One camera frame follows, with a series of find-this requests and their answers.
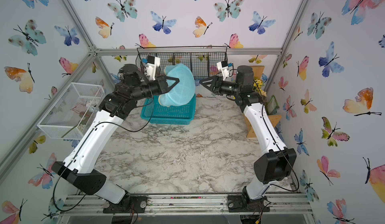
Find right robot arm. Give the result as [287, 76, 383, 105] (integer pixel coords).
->
[200, 62, 297, 201]

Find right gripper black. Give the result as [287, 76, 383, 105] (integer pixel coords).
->
[201, 78, 243, 99]

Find small white flower pot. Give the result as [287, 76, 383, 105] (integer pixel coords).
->
[254, 79, 267, 102]

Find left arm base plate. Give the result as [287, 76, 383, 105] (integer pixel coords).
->
[103, 195, 148, 214]

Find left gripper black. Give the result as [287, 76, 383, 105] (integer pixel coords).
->
[127, 75, 176, 103]

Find teal plastic basket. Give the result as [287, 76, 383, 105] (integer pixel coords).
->
[140, 96, 196, 125]

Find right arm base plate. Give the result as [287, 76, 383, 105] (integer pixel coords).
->
[227, 194, 270, 213]

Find teal mesh laundry bag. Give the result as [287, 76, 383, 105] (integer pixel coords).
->
[158, 64, 196, 107]

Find green framed small sign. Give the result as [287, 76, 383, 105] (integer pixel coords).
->
[266, 95, 279, 115]

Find wooden shelf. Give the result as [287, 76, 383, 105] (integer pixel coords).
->
[243, 65, 282, 138]

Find aluminium front rail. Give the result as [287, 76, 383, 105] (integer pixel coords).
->
[64, 193, 313, 216]

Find white mesh wall box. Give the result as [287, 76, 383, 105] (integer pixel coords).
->
[37, 83, 105, 140]

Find black wire wall basket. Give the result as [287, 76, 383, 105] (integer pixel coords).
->
[136, 46, 228, 80]

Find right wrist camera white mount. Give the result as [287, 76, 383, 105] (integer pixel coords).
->
[217, 61, 230, 81]

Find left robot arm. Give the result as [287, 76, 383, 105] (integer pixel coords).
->
[52, 64, 179, 204]

